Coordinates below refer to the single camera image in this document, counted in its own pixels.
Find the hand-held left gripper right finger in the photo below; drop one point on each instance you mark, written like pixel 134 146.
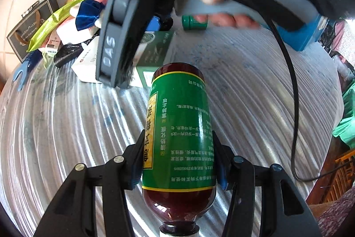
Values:
pixel 223 178

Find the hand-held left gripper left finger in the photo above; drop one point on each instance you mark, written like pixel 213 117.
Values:
pixel 137 178

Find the brown bottle green label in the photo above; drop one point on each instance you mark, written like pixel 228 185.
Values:
pixel 180 120

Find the silver ribbed desktop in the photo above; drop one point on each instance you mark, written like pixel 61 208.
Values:
pixel 83 128

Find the blue velvet bow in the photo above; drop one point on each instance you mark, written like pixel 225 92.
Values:
pixel 87 15

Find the white box red mark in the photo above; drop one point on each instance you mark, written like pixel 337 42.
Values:
pixel 86 64

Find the white labelled packet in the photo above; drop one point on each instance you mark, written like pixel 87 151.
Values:
pixel 69 34

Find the black plastic bag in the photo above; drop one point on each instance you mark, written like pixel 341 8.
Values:
pixel 66 55

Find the green white box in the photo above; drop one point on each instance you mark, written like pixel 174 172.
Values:
pixel 158 51

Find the green snack packet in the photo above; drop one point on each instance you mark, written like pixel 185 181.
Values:
pixel 52 21

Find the small green jar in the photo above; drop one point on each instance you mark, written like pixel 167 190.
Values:
pixel 194 22

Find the black gift bag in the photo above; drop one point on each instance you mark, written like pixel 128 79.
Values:
pixel 22 34

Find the blue forked plastic piece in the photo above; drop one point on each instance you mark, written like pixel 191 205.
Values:
pixel 26 64

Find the wooden chair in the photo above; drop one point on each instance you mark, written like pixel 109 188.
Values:
pixel 341 176

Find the green cloth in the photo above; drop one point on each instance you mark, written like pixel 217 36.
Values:
pixel 346 114

